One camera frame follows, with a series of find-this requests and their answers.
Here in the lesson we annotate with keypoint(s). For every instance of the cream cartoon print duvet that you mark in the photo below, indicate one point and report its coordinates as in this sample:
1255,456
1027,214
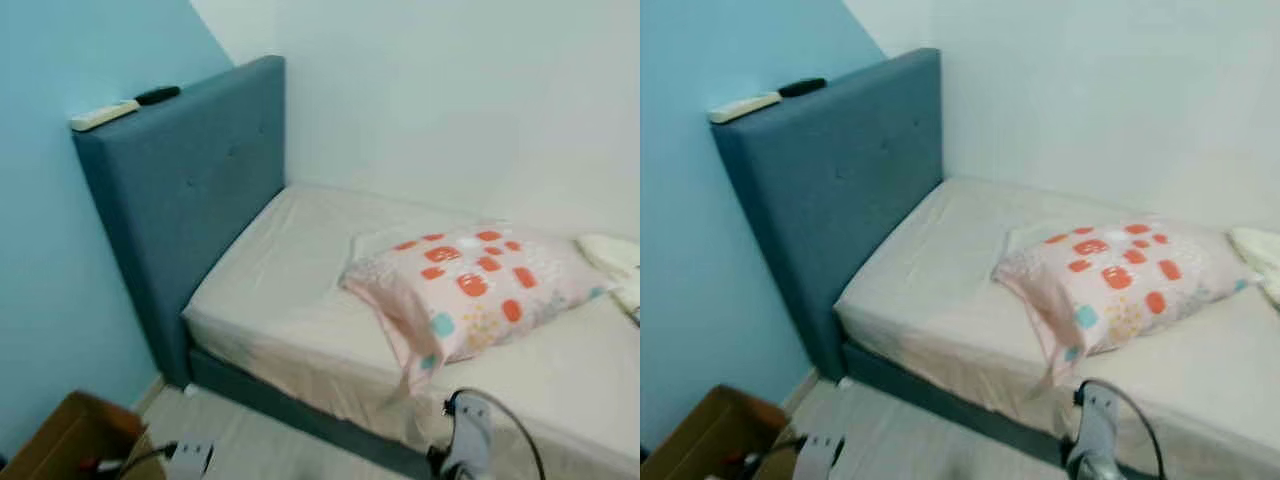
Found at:
615,255
1260,250

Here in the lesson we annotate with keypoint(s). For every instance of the pink pillow with orange print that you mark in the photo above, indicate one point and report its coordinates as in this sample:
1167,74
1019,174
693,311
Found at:
1120,285
480,290

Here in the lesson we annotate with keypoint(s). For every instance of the white remote control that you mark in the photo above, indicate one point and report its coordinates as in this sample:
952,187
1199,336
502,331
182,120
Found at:
100,116
745,107

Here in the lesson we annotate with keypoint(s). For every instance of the blue upholstered headboard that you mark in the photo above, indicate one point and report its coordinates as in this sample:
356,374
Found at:
180,200
830,190

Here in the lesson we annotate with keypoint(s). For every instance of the brown cardboard box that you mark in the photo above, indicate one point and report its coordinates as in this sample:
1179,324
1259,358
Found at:
70,435
715,430

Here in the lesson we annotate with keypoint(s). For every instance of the black remote control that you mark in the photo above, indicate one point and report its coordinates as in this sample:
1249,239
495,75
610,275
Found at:
158,95
802,87

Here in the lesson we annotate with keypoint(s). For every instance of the mattress with cream sheet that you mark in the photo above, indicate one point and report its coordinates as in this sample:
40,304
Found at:
950,280
300,290

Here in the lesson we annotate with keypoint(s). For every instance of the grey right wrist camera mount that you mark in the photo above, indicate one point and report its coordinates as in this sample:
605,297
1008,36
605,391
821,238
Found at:
470,440
1095,430

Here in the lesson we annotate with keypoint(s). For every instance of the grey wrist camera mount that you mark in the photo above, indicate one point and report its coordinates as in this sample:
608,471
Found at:
818,460
192,460
1095,430
470,440

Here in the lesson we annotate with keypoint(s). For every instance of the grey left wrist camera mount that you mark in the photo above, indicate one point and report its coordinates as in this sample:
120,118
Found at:
818,460
192,460

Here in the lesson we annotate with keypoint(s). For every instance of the blue bed frame base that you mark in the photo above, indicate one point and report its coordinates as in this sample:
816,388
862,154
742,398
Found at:
950,400
300,410

